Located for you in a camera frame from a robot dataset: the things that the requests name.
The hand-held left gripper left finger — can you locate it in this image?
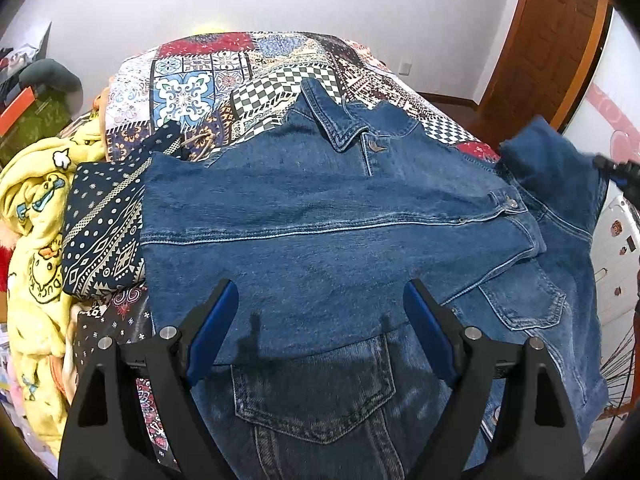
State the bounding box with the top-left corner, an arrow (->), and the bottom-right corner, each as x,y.
57,279 -> 239,480

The navy patterned cloth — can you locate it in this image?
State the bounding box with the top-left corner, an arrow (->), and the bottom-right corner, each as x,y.
62,122 -> 187,306

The blue denim jacket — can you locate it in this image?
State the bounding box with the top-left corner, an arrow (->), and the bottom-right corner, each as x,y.
137,77 -> 613,480

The brown wooden door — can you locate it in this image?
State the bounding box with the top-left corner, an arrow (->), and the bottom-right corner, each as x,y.
470,0 -> 615,133

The white wardrobe with pink print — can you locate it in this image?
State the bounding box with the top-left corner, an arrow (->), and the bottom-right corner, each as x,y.
562,7 -> 640,163

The yellow cartoon print blanket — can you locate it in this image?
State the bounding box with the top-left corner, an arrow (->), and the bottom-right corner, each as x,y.
0,110 -> 108,456

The wire fan grille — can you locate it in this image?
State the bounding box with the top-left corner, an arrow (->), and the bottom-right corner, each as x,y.
597,330 -> 640,423

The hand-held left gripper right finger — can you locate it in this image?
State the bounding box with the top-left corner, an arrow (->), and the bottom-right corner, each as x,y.
402,278 -> 586,480

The white plastic basket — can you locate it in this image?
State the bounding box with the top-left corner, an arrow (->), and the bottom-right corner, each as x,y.
590,192 -> 640,341

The patchwork print bedspread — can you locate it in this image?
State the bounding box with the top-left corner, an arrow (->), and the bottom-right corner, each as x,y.
70,31 -> 503,480

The red plush toy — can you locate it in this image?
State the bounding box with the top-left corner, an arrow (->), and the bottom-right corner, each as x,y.
0,245 -> 14,292

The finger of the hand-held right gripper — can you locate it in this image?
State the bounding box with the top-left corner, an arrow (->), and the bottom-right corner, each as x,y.
592,154 -> 640,192

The grey plush pillow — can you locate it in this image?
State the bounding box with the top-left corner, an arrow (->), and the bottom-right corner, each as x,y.
17,58 -> 85,116

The orange box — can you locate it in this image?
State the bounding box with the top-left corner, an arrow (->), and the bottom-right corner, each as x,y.
0,85 -> 40,137

